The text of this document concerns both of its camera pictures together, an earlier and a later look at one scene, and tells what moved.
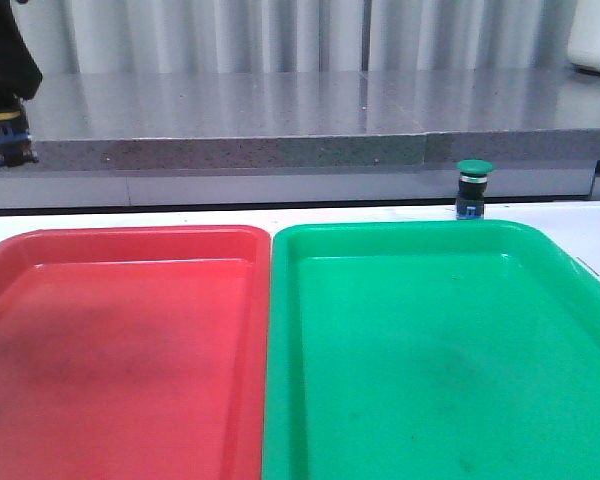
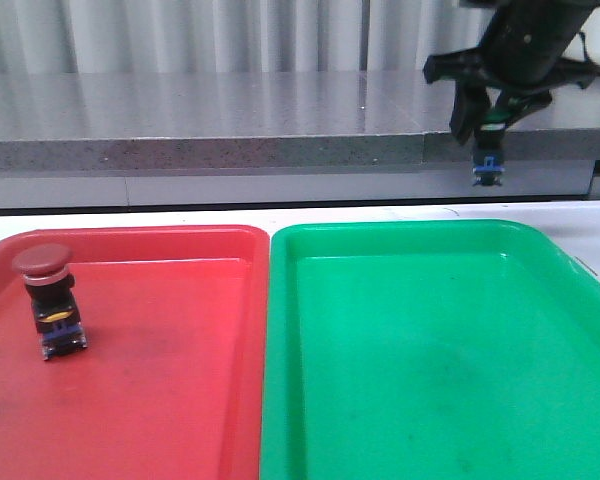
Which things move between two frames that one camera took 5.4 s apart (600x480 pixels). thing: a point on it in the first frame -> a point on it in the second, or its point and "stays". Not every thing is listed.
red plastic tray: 125,353 stays
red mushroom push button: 5,135 -> 50,285
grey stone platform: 337,118 stays
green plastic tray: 436,350 stays
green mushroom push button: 472,188 -> 489,149
